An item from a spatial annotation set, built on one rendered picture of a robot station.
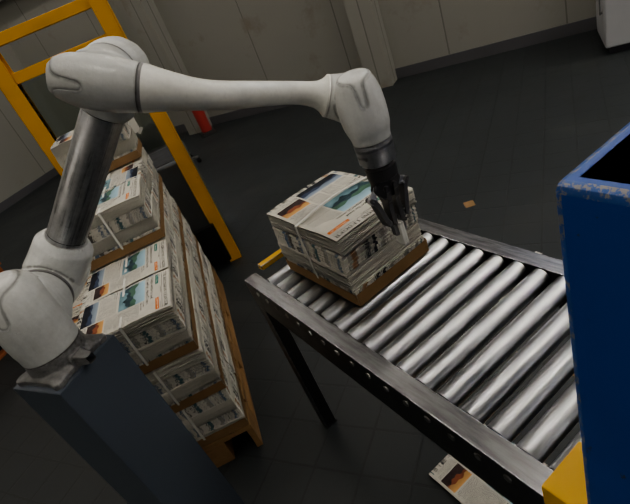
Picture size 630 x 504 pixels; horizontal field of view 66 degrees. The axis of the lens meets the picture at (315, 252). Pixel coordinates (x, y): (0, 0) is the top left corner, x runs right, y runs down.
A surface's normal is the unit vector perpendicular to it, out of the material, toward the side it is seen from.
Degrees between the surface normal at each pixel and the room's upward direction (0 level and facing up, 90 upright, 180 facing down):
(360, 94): 77
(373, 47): 90
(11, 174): 90
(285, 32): 90
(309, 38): 90
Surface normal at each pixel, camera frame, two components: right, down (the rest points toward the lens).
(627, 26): -0.30, 0.60
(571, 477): -0.34, -0.79
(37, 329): 0.70, 0.11
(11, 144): 0.87, -0.07
